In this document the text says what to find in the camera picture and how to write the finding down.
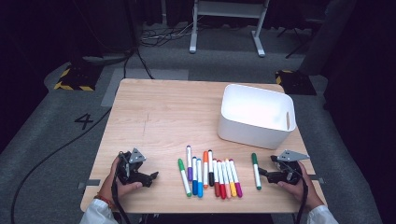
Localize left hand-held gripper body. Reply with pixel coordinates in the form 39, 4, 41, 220
115, 147, 152, 186

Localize bundle of floor cables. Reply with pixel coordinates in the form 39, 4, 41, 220
139, 17, 200, 48

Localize red bracelet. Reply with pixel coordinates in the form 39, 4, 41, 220
93, 193, 115, 210

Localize purple marker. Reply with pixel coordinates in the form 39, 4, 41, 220
185, 145, 193, 182

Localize black yellow striped base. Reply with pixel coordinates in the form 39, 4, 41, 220
53, 60, 104, 92
275, 69, 318, 96

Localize white metal desk frame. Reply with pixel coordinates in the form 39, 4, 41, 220
189, 0, 271, 58

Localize white plastic bin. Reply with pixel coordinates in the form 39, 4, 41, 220
217, 83, 297, 150

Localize black tripod stand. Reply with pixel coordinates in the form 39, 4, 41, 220
276, 17, 316, 60

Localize black marker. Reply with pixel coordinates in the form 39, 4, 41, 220
207, 148, 216, 188

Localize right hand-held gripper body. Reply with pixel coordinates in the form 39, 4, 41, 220
269, 149, 311, 186

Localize brown marker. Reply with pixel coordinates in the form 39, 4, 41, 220
212, 158, 221, 198

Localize person's right hand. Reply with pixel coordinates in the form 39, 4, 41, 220
277, 161, 325, 213

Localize white markers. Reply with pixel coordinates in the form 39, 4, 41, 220
196, 158, 205, 199

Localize dark green marker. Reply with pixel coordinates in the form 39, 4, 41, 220
250, 152, 262, 191

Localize light green marker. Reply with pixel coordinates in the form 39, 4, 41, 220
177, 158, 192, 198

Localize right hand-held gripper black cable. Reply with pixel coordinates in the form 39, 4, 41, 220
278, 161, 310, 224

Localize black power cable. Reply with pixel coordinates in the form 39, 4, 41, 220
122, 46, 155, 80

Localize long black floor cable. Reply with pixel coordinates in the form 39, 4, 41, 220
9, 106, 112, 224

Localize orange marker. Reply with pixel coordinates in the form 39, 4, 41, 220
202, 150, 209, 189

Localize grey curtain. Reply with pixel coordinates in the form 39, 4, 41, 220
298, 0, 358, 77

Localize left hand-held gripper black cable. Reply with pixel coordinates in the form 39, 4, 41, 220
110, 153, 132, 224

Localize magenta marker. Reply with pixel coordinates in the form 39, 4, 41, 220
229, 159, 244, 199

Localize person's left hand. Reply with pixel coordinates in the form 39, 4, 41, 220
98, 157, 144, 203

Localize yellow marker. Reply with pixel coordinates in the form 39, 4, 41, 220
224, 158, 238, 198

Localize hand-held gripper black cable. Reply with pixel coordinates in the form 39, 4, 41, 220
278, 161, 310, 224
110, 153, 132, 224

